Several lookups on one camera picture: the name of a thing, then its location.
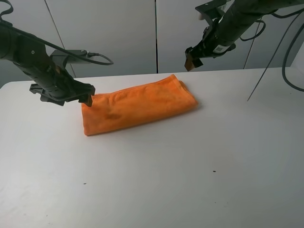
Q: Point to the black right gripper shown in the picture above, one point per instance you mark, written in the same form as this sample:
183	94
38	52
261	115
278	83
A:
209	46

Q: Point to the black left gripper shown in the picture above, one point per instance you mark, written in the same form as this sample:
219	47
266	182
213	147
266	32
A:
60	87

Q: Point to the orange terry towel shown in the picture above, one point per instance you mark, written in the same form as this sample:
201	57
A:
137	105

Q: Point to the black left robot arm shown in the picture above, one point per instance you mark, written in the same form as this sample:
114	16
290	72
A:
24	51

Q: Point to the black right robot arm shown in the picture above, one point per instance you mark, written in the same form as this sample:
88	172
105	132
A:
226	27

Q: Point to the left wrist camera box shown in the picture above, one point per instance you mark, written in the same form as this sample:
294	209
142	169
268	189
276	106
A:
62	59

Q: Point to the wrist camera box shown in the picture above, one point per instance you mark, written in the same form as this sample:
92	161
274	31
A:
62	59
211	10

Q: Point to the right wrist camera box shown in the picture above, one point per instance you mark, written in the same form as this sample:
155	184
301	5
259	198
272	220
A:
211	10

